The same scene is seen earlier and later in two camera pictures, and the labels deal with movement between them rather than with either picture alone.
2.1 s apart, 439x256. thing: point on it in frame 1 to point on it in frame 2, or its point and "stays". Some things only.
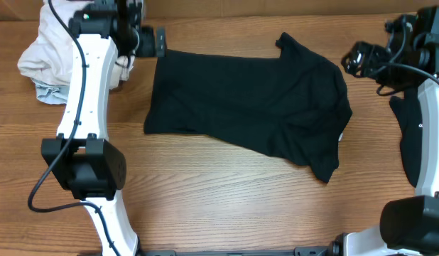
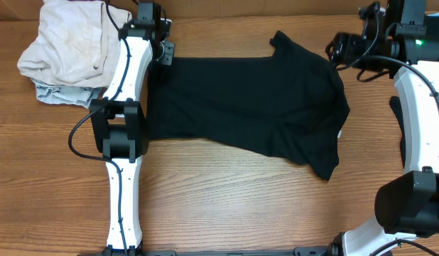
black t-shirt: x=296 y=106 stays
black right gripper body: x=373 y=56 to x=349 y=47
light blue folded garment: x=52 y=94 stays
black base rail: x=299 y=251 stays
